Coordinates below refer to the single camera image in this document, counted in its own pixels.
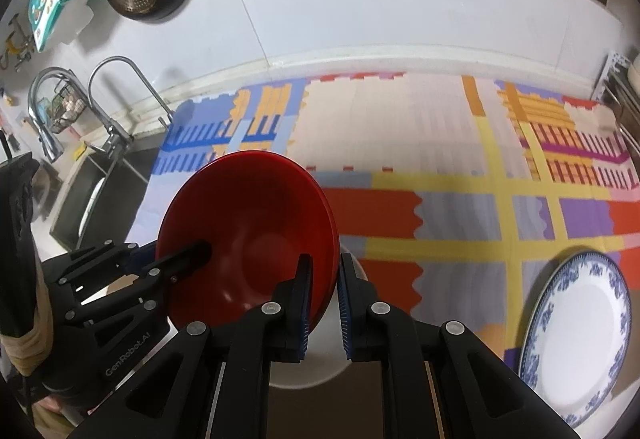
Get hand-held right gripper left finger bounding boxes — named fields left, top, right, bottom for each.
left=70, top=253, right=314, bottom=439

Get large blue floral plate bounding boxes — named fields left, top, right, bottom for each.
left=518, top=250, right=633, bottom=430

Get red and black bowl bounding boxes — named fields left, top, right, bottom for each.
left=156, top=151, right=340, bottom=335

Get black wire basket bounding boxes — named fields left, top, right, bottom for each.
left=47, top=84, right=88, bottom=134

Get white bowl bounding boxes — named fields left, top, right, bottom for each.
left=269, top=250, right=370, bottom=390

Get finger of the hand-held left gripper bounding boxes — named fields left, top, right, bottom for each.
left=42, top=242, right=159, bottom=288
left=74, top=239, right=214, bottom=308

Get colourful patterned mat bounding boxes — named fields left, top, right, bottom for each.
left=127, top=71, right=640, bottom=420

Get chrome pull-down faucet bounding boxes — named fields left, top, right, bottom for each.
left=28, top=67, right=135, bottom=164

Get stainless steel sink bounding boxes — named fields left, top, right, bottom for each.
left=50, top=146, right=161, bottom=252

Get brass wall hooks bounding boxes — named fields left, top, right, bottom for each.
left=0, top=16, right=32, bottom=70

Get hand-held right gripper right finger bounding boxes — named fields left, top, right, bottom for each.
left=337, top=251, right=583, bottom=439

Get white countertop shelf rack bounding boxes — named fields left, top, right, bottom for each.
left=597, top=51, right=640, bottom=150

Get slim gooseneck faucet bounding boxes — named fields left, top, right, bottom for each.
left=89, top=56, right=175, bottom=130

